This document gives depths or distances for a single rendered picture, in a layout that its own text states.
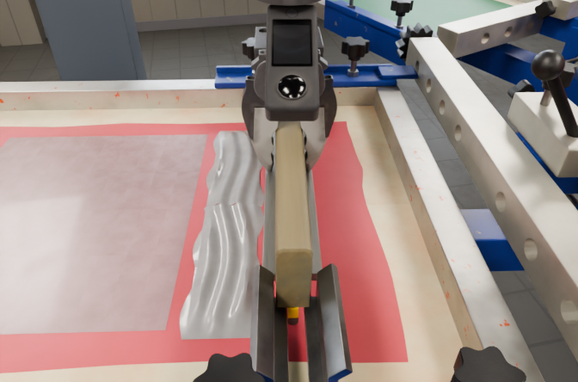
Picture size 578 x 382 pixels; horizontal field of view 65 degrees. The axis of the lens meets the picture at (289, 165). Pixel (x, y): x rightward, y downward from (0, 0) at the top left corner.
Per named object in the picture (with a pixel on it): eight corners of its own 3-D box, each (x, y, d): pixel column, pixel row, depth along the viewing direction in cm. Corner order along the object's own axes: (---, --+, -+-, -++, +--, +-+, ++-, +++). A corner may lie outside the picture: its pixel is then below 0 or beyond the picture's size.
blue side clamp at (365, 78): (217, 115, 77) (213, 78, 73) (219, 101, 81) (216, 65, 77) (392, 113, 78) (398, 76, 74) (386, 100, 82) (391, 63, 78)
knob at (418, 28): (399, 74, 82) (405, 33, 77) (392, 61, 86) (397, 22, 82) (439, 73, 82) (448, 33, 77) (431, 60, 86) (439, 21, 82)
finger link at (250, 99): (279, 134, 52) (292, 64, 47) (279, 143, 50) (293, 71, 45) (237, 129, 51) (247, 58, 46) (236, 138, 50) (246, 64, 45)
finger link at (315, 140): (328, 144, 58) (318, 78, 52) (333, 172, 53) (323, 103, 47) (304, 148, 58) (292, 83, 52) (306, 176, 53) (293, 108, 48)
